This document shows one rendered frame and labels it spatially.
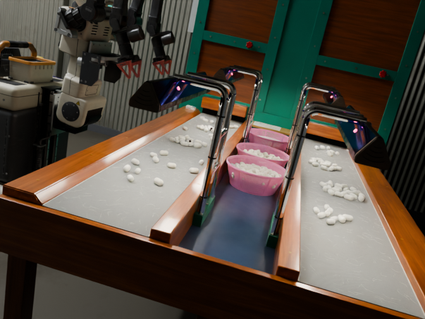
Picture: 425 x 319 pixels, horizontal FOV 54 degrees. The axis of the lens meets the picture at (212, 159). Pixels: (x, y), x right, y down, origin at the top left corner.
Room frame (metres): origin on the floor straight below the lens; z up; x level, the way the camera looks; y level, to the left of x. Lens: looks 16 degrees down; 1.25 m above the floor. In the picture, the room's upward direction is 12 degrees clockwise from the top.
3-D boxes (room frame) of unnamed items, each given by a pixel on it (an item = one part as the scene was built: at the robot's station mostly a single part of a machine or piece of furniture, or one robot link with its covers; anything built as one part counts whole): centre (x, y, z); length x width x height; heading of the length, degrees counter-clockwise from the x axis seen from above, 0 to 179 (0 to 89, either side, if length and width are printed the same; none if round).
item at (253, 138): (2.41, -0.30, 0.72); 0.27 x 0.27 x 0.10
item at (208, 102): (2.73, 0.00, 0.83); 0.30 x 0.06 x 0.07; 81
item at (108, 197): (1.86, 0.13, 0.73); 1.81 x 0.30 x 0.02; 171
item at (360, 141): (1.24, -0.40, 1.08); 0.62 x 0.08 x 0.07; 171
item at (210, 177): (1.31, 0.07, 0.90); 0.20 x 0.19 x 0.45; 171
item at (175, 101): (1.32, 0.15, 1.08); 0.62 x 0.08 x 0.07; 171
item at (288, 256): (1.78, -0.37, 0.71); 1.81 x 0.06 x 0.11; 171
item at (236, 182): (1.70, -0.19, 0.72); 0.27 x 0.27 x 0.10
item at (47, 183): (1.89, 0.34, 0.67); 1.81 x 0.12 x 0.19; 171
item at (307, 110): (1.25, -0.33, 0.90); 0.20 x 0.19 x 0.45; 171
